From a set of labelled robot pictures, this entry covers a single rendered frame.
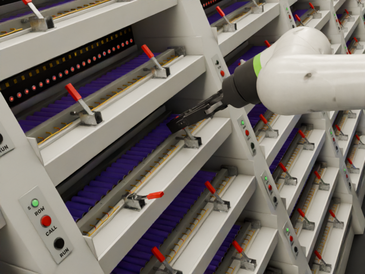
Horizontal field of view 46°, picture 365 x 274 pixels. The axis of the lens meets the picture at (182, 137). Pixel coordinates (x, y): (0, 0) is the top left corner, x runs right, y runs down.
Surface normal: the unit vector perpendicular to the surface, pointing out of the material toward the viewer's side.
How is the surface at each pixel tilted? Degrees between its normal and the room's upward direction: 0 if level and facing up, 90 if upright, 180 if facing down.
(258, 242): 18
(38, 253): 90
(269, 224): 90
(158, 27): 90
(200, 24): 90
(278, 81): 66
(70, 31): 108
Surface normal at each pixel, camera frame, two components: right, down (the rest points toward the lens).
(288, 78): -0.34, -0.09
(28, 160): 0.79, -0.19
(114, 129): 0.87, 0.09
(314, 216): -0.15, -0.89
